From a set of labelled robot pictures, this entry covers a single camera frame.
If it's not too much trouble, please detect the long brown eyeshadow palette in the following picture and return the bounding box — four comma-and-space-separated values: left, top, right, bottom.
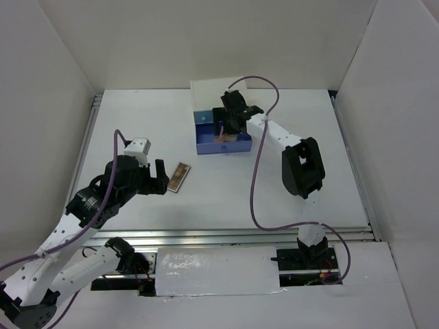
167, 162, 191, 193

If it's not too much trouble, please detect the square peach eyeshadow palette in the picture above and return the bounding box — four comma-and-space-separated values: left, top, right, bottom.
213, 126, 237, 143

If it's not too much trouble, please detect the light blue small drawer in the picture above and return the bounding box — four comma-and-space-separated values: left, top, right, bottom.
193, 110, 213, 125

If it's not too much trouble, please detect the purple bottom drawer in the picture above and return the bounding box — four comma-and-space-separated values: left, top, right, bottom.
195, 123, 252, 155

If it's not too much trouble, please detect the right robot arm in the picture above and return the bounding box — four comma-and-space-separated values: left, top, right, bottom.
213, 90, 328, 268

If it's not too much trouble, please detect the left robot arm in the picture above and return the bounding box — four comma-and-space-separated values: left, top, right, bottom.
1, 155, 169, 328

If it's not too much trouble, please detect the white drawer cabinet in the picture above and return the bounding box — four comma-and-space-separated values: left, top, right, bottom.
190, 77, 239, 112

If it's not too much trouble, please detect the white taped cover plate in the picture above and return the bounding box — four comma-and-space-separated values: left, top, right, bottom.
155, 246, 282, 297

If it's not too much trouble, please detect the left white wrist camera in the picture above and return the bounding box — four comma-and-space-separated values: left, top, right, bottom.
123, 137, 151, 167

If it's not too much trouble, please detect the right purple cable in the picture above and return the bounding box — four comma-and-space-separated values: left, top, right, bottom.
226, 75, 351, 285

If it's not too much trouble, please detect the purple cable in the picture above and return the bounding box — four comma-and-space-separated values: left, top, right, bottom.
0, 129, 130, 329
226, 75, 351, 285

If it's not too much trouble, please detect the aluminium front rail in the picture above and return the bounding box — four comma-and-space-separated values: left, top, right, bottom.
82, 228, 375, 246

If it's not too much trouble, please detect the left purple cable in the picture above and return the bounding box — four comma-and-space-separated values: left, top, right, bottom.
0, 129, 130, 329

